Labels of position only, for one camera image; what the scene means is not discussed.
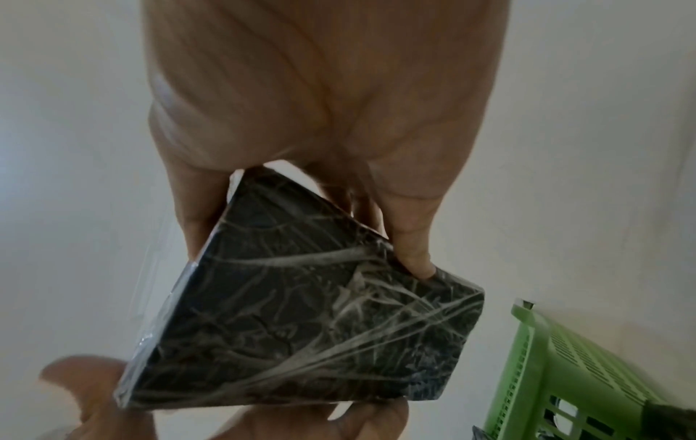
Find person's left hand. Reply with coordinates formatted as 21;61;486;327
40;354;410;440

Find green plastic mesh basket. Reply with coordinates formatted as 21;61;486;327
483;299;696;440

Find long black box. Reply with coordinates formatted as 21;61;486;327
114;165;486;410

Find long black packet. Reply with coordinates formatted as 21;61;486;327
641;401;696;440

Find person's right hand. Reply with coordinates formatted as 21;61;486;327
140;0;513;278

